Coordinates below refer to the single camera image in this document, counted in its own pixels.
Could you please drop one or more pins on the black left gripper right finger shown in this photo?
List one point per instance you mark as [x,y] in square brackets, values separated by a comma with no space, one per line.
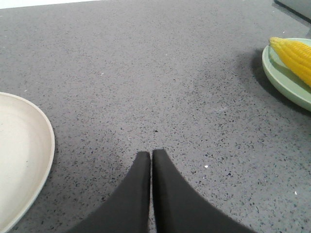
[179,208]

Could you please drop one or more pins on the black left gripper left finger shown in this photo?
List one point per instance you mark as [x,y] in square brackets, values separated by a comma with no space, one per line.
[127,209]

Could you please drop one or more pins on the yellow corn cob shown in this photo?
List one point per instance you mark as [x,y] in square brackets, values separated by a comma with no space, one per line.
[295,55]

